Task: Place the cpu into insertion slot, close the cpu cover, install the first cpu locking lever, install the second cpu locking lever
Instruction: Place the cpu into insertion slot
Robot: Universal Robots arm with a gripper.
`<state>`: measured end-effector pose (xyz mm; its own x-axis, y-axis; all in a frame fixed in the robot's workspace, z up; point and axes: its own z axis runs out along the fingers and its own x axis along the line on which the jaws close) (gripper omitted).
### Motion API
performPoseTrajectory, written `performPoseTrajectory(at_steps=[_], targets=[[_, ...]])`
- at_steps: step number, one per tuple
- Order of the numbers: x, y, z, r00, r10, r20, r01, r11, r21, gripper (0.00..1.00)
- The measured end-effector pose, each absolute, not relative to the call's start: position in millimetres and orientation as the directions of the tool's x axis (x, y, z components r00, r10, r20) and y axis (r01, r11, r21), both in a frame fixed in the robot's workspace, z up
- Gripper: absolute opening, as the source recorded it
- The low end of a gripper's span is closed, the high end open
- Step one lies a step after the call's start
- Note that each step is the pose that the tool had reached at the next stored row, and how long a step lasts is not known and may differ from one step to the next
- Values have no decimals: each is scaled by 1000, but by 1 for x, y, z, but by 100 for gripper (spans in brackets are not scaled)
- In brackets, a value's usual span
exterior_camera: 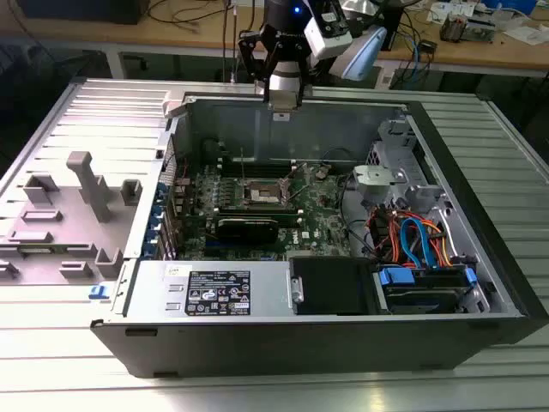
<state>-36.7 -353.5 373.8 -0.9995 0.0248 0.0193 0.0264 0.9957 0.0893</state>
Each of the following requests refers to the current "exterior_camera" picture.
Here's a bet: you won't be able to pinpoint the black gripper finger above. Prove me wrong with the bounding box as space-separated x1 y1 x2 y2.
295 54 312 107
238 27 276 105

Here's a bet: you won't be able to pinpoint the silver CPU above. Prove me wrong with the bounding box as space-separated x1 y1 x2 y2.
268 90 299 112

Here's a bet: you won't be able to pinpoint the metal socket cover frame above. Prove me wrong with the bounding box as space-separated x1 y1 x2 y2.
277 162 311 203

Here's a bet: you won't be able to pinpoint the CPU socket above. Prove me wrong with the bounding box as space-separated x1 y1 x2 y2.
242 176 285 208

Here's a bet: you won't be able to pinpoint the grey case release latch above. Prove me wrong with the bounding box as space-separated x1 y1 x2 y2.
162 91 192 119

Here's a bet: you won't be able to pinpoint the black desktop box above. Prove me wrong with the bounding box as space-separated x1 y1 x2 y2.
379 3 405 52

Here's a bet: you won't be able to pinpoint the silver drive cage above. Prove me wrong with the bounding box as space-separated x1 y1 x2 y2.
367 118 432 173

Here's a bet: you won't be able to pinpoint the green motherboard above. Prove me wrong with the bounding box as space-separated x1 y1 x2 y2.
171 161 358 263

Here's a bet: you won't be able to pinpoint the white printed cards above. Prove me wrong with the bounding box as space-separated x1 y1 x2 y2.
426 1 488 23

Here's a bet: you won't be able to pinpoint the copper heatsink cooler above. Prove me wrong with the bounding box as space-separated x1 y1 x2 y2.
441 11 469 43

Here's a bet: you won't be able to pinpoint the black graphics card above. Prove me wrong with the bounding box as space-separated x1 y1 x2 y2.
213 216 281 246

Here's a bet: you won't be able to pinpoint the black monitor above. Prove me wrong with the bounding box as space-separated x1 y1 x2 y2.
19 0 150 26

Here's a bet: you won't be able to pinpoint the wooden workbench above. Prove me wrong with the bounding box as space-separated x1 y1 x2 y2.
0 0 549 81

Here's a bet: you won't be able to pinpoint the silver electronic device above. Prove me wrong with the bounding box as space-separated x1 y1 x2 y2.
466 16 498 44

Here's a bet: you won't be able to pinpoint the hard disk in blue carrier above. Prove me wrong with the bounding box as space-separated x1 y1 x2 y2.
373 264 480 317

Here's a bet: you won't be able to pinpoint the white paper sheets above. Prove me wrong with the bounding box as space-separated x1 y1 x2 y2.
502 25 549 47

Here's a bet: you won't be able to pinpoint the silver power supply unit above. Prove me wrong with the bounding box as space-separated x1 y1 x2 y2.
123 259 298 319

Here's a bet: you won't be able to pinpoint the grey parts rack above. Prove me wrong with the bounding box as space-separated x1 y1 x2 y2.
0 149 145 287

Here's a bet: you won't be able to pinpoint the black open PC case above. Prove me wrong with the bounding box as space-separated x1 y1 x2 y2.
89 89 549 379

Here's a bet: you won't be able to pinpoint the bracket-mounted white wrist camera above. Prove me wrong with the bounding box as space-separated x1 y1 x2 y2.
303 12 353 60

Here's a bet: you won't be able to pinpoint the black cable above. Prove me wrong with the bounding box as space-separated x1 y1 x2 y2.
337 173 378 261

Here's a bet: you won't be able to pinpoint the silver metal bracket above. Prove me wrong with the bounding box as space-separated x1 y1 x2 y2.
352 164 408 203

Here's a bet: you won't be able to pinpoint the blue flat wire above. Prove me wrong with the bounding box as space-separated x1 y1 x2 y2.
400 216 437 270

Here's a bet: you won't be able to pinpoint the orange wire bundle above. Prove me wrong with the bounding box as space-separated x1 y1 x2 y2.
367 205 452 268

